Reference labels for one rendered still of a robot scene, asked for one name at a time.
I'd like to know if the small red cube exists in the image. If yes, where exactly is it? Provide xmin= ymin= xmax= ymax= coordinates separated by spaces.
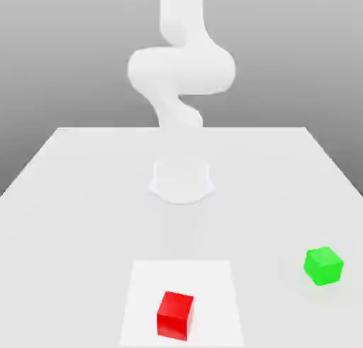
xmin=156 ymin=291 xmax=195 ymax=342

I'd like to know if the small green cube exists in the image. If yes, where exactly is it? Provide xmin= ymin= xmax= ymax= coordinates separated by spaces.
xmin=303 ymin=246 xmax=345 ymax=287

